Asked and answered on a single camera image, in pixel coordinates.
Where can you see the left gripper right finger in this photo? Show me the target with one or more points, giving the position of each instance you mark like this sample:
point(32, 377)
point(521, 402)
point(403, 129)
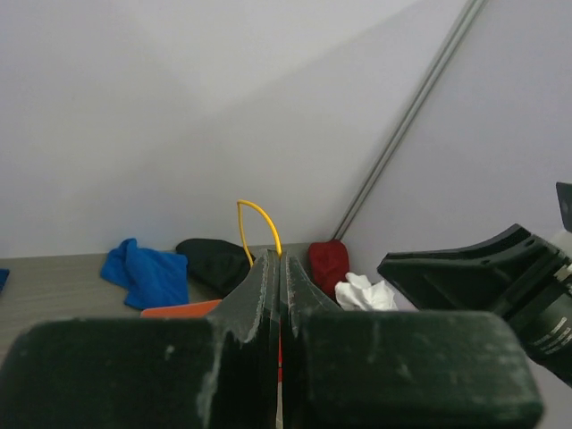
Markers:
point(393, 369)

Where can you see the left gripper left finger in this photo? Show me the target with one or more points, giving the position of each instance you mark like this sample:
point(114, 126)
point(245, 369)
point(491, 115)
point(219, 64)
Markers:
point(215, 371)

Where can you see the right aluminium corner post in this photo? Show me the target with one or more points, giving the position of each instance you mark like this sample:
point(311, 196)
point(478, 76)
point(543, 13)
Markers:
point(436, 68)

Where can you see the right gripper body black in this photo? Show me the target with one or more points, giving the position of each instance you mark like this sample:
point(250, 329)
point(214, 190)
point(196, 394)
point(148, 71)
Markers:
point(539, 310)

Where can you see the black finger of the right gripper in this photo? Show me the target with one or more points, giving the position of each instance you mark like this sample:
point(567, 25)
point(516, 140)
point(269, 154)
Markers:
point(500, 275)

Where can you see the white cloth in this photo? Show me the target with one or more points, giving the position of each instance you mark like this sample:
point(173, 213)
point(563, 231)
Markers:
point(357, 293)

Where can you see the black cloth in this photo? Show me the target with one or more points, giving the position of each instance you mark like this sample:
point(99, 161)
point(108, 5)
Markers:
point(219, 265)

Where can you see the dark red cloth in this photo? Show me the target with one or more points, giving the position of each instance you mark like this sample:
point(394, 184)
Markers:
point(329, 262)

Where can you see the salmon pink box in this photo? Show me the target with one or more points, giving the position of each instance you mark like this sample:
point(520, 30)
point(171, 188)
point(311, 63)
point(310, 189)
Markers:
point(195, 310)

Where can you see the blue plaid cloth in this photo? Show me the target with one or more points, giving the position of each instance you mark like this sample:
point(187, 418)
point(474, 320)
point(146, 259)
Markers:
point(4, 275)

